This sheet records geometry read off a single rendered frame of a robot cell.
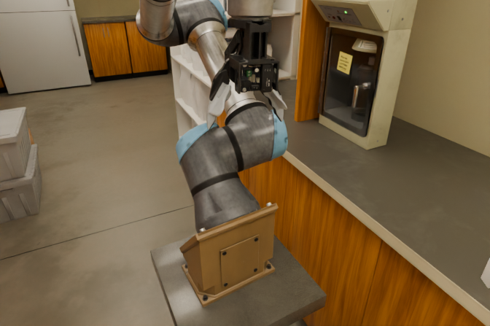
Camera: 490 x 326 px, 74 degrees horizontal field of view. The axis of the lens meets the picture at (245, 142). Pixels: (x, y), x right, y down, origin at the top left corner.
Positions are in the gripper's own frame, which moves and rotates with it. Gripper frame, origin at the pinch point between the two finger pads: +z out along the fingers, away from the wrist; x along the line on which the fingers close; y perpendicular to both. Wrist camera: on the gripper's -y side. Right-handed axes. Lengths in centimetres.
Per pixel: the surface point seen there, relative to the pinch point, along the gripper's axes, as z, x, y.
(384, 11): -18, 61, -40
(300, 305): 37.6, 8.5, 14.4
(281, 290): 37.6, 6.1, 9.7
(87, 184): 128, -73, -209
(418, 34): -6, 105, -68
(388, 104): 16, 73, -43
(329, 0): -21, 51, -58
